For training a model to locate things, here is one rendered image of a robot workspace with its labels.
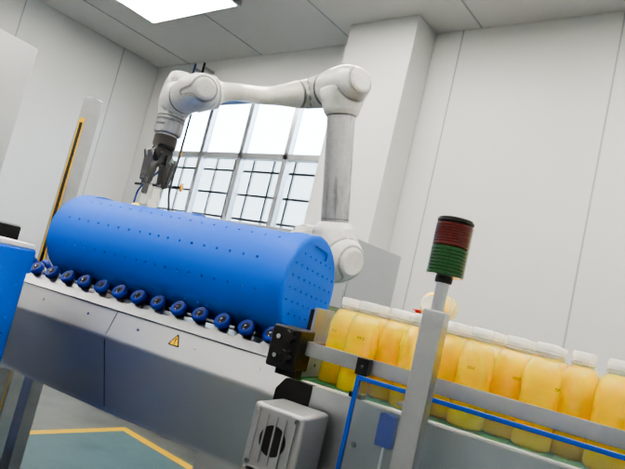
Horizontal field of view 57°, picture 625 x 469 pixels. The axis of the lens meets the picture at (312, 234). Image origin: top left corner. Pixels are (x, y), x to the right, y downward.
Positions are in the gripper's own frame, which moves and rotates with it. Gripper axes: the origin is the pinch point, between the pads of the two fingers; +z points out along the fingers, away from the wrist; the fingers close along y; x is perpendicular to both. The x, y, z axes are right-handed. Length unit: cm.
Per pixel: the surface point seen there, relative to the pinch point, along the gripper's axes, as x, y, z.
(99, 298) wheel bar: 2.8, 11.6, 33.6
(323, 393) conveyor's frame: 84, 23, 38
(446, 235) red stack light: 107, 40, 5
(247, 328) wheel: 55, 12, 31
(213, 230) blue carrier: 36.5, 11.2, 8.1
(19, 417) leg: -36, -4, 81
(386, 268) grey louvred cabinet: 12, -188, -8
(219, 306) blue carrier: 45, 11, 27
